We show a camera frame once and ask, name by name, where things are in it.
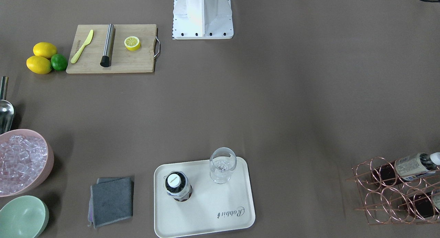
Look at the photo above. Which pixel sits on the tea bottle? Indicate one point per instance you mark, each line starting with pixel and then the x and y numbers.
pixel 177 186
pixel 423 206
pixel 404 170

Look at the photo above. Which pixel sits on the copper wire bottle basket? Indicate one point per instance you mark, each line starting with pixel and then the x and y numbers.
pixel 383 205

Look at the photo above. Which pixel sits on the clear wine glass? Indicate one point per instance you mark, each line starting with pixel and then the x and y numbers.
pixel 223 163

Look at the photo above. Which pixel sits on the cream rabbit tray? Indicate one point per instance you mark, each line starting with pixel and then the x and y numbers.
pixel 211 208

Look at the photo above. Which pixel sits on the half lemon slice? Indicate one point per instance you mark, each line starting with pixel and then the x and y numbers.
pixel 132 43

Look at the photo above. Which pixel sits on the steel muddler black tip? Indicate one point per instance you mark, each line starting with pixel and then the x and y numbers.
pixel 108 47

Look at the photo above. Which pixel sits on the grey folded cloth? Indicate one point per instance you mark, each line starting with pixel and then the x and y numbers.
pixel 111 200

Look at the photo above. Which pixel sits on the bamboo cutting board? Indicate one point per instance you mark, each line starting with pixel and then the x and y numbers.
pixel 122 60

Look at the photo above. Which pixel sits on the yellow plastic knife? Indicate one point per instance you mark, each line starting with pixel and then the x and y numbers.
pixel 86 42

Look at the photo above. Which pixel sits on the green lime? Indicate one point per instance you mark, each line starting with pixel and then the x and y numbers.
pixel 59 62

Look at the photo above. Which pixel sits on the upper whole lemon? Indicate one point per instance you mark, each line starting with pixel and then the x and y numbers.
pixel 45 49

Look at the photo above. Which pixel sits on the whole lemon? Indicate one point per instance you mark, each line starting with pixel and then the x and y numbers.
pixel 39 65
pixel 45 49

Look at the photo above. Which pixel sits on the lower whole lemon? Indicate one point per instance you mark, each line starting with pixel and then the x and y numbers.
pixel 39 65

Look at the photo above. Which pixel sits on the pink bowl of ice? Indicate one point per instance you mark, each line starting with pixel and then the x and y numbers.
pixel 26 161

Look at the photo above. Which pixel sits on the steel ice scoop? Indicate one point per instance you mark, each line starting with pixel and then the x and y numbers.
pixel 6 108

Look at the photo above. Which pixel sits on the mint green bowl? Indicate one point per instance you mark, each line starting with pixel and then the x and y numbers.
pixel 23 217

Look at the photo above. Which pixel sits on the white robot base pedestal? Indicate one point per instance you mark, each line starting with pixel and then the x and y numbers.
pixel 202 20

